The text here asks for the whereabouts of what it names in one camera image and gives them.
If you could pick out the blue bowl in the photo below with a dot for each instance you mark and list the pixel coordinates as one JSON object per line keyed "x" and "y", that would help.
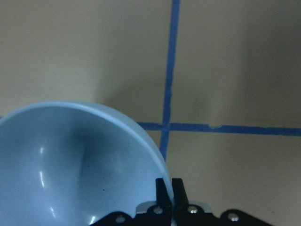
{"x": 72, "y": 163}

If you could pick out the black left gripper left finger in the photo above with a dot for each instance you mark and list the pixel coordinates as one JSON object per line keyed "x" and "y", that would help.
{"x": 163, "y": 209}

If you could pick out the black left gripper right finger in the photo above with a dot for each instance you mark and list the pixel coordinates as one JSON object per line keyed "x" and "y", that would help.
{"x": 180, "y": 201}

